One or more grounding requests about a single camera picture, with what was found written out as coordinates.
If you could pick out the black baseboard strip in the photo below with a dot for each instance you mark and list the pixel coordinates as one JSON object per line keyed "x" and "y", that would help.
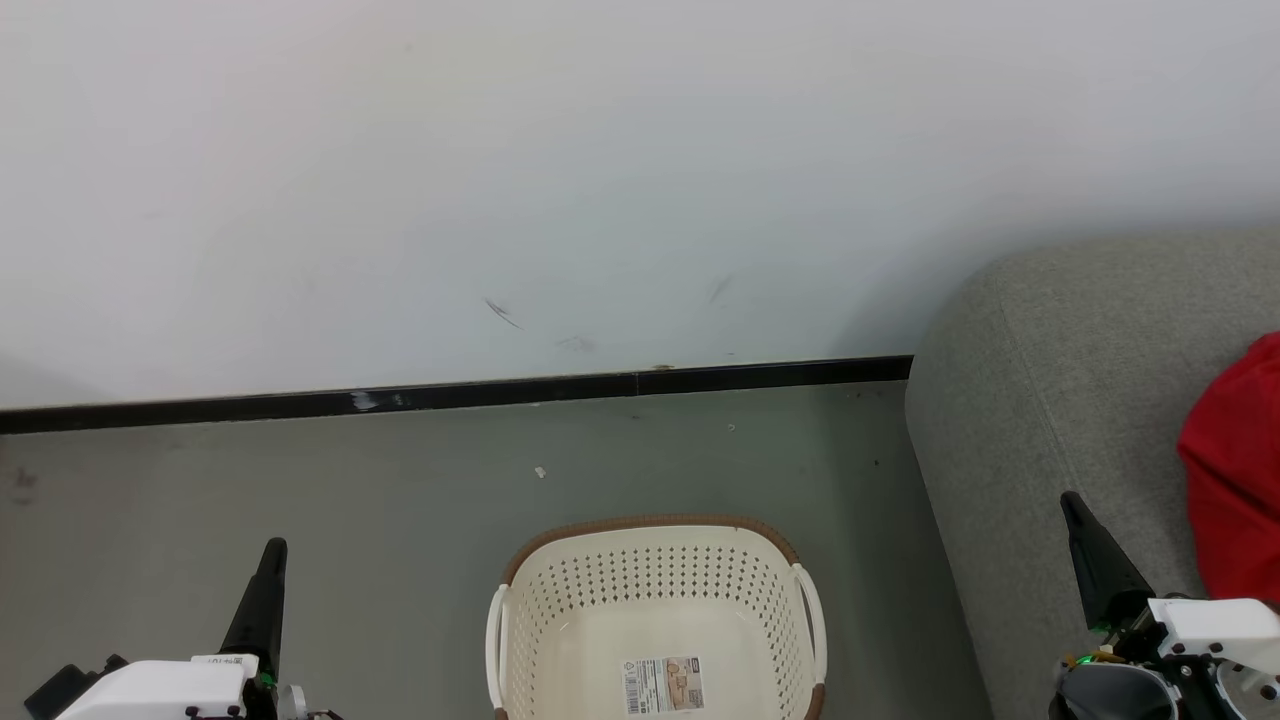
{"x": 450, "y": 395}

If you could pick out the paper label sticker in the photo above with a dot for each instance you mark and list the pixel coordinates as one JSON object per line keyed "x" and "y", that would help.
{"x": 662, "y": 685}

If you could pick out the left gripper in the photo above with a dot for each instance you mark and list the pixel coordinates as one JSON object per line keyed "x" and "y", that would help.
{"x": 160, "y": 692}

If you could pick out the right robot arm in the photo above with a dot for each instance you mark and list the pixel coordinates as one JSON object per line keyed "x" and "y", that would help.
{"x": 1115, "y": 695}

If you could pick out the red shorts white side stripe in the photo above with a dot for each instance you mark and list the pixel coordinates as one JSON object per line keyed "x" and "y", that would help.
{"x": 1235, "y": 480}

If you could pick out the cream laundry basket brown rim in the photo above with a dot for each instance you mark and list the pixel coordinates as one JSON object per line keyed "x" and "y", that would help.
{"x": 600, "y": 640}

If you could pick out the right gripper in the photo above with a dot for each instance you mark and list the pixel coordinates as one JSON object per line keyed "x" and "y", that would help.
{"x": 1220, "y": 622}

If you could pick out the grey fabric sofa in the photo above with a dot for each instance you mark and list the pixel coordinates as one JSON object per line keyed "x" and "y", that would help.
{"x": 1080, "y": 380}

